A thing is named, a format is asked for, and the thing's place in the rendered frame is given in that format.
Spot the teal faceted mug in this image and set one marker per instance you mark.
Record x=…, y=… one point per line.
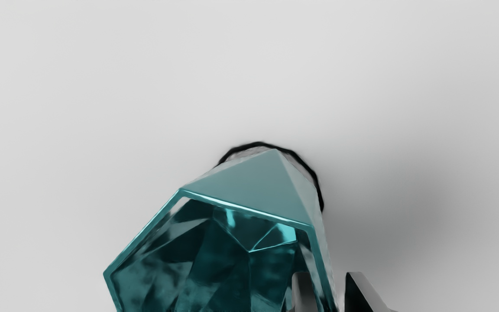
x=249, y=186

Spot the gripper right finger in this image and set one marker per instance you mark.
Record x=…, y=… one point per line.
x=358, y=299

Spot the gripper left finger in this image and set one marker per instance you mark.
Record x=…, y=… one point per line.
x=302, y=294

